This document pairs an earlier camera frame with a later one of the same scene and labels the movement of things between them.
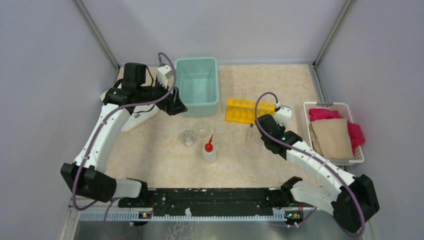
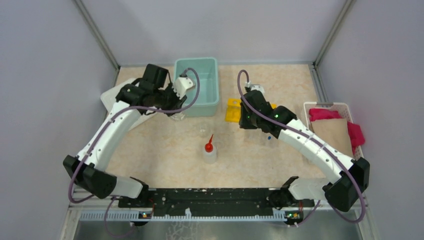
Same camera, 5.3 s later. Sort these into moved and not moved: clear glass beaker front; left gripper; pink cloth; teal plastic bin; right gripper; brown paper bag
Moved: right gripper; clear glass beaker front
Not moved: left gripper; pink cloth; brown paper bag; teal plastic bin
